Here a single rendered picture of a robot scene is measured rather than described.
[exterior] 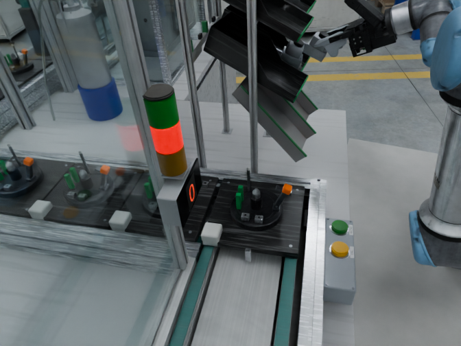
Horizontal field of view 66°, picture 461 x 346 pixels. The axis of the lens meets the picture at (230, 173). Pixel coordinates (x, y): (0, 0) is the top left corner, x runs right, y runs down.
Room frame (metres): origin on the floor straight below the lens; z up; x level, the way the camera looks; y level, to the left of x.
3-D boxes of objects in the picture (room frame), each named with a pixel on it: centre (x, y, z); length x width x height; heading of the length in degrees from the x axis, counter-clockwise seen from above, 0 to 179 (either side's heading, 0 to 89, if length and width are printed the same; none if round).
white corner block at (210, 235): (0.59, 0.06, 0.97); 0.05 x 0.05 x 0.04; 75
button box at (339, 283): (0.52, -0.25, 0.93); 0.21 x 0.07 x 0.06; 165
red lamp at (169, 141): (0.51, 0.10, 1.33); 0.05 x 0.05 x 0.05
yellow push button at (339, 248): (0.52, -0.25, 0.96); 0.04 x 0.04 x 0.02
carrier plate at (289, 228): (0.66, -0.06, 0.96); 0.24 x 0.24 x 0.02; 75
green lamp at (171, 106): (0.51, 0.10, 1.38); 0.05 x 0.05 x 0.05
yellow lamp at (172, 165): (0.51, 0.10, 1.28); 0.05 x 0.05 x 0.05
